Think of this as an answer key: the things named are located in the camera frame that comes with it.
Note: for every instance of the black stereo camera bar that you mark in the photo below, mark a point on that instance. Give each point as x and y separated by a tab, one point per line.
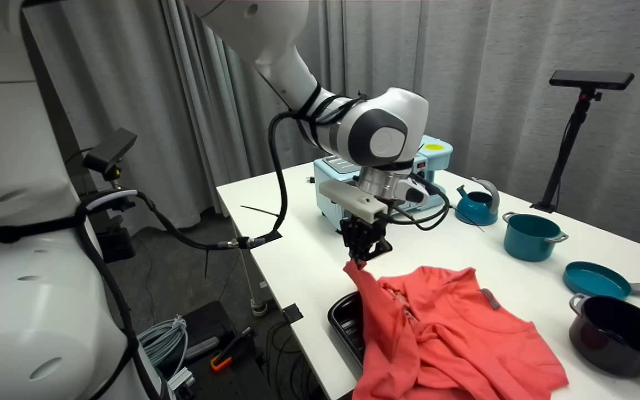
589	79

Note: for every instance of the black tripod stand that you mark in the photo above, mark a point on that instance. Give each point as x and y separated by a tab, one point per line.
568	147

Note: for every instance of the teal toy frying pan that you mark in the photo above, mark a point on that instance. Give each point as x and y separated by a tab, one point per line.
595	280

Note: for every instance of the black camera on clamp stand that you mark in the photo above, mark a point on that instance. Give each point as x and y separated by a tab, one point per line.
113	147

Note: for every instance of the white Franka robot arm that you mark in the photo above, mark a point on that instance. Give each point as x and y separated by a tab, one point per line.
31	311

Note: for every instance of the teal toy kettle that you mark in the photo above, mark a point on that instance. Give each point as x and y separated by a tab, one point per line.
477	210

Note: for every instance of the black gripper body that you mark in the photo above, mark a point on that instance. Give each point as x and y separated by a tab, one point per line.
366	233

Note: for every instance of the long black tape strip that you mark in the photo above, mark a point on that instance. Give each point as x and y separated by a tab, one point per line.
266	239

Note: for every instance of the red cloth shirt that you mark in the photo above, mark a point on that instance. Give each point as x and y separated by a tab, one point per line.
454	340

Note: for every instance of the black grill tray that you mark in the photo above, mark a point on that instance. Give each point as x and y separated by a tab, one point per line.
343	318

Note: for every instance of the grey curtain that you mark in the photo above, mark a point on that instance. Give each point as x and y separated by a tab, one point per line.
483	75

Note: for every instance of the teal toy pot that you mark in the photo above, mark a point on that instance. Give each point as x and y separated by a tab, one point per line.
533	241

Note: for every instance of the white table leg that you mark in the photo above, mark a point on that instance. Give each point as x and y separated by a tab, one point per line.
254	286

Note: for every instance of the black cooking pot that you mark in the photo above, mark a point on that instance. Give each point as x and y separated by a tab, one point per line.
616	336

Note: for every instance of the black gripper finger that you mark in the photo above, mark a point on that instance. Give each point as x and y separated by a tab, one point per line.
375	249
353	249

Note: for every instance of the small black tape square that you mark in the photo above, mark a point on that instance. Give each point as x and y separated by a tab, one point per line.
293	311

